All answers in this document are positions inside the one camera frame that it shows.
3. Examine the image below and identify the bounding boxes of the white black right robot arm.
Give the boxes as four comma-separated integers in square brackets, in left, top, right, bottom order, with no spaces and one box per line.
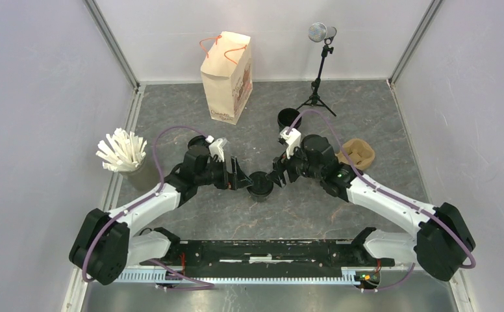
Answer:
[269,128,475,281]

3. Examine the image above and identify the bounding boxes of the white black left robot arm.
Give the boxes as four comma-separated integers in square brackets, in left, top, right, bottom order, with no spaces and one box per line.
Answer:
[68,146,253,285]

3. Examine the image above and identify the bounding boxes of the stack of black cups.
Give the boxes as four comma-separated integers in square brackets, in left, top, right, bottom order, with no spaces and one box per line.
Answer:
[277,108,300,132]

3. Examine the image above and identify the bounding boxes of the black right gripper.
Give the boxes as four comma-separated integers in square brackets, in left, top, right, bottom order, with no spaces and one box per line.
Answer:
[265,140,323,189]

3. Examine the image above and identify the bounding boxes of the stack of black lids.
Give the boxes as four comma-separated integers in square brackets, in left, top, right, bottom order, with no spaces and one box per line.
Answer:
[187,135,210,149]

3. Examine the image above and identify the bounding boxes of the microphone on black tripod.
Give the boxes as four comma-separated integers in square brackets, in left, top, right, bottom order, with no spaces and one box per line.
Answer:
[297,22,337,116]

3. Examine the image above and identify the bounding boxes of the paper takeout bag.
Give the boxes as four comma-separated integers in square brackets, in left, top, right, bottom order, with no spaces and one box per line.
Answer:
[199,31,253,125]

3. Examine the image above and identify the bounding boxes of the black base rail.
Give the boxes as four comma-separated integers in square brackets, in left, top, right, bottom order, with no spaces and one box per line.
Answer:
[75,239,451,285]

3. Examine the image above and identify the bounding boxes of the white straws in cup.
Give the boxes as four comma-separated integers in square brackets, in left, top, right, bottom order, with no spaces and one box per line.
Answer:
[95,128,160,192]

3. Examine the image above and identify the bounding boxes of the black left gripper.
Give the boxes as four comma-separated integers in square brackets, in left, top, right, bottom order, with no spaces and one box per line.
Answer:
[195,156,253,190]

